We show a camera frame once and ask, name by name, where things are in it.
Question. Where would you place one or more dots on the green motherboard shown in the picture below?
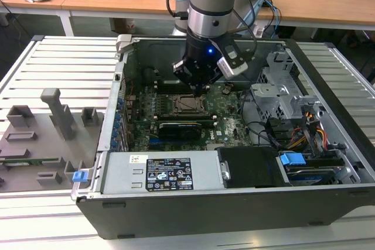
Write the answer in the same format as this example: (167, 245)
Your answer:
(231, 124)

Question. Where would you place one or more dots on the grey parts rack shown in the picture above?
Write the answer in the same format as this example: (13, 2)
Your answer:
(44, 150)

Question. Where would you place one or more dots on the CPU socket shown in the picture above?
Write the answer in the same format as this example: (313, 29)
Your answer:
(193, 112)

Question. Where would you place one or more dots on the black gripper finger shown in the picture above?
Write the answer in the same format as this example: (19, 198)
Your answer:
(183, 71)
(215, 75)

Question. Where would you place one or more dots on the silver CPU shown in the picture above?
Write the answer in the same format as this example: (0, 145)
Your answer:
(187, 104)

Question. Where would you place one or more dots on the green RAM stick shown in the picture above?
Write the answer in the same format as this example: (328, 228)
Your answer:
(41, 160)

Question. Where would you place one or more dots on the black RAM slot bank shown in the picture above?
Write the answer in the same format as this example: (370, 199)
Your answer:
(187, 118)
(170, 88)

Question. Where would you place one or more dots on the hard disk in blue carrier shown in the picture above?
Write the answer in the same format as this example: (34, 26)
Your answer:
(291, 160)

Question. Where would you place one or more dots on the silver finned heat sink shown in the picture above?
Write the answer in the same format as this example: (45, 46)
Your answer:
(212, 147)

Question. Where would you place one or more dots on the black graphics card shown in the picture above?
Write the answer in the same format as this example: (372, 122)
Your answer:
(180, 131)

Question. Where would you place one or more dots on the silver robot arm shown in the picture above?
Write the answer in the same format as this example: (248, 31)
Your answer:
(211, 4)

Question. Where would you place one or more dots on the cardboard box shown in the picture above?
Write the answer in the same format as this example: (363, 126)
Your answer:
(124, 26)

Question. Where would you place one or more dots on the metal drive cage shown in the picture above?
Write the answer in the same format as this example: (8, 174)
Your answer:
(269, 97)

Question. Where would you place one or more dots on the black plastic shroud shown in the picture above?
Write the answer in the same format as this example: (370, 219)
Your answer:
(252, 168)

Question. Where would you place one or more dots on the pale blue teach pendant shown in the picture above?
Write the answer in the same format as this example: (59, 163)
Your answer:
(253, 13)

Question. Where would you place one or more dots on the grey power supply unit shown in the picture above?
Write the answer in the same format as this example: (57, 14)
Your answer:
(123, 174)

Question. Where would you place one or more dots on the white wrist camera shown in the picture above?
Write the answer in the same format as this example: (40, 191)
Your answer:
(231, 70)

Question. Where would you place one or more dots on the metal locking lever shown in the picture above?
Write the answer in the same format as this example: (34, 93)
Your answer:
(184, 95)
(193, 113)

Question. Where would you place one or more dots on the black open PC case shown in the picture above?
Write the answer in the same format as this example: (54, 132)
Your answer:
(205, 212)

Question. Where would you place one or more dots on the wooden desk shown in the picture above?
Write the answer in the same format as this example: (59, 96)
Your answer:
(307, 7)

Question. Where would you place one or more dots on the blue case latch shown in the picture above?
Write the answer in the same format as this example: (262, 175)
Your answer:
(79, 176)

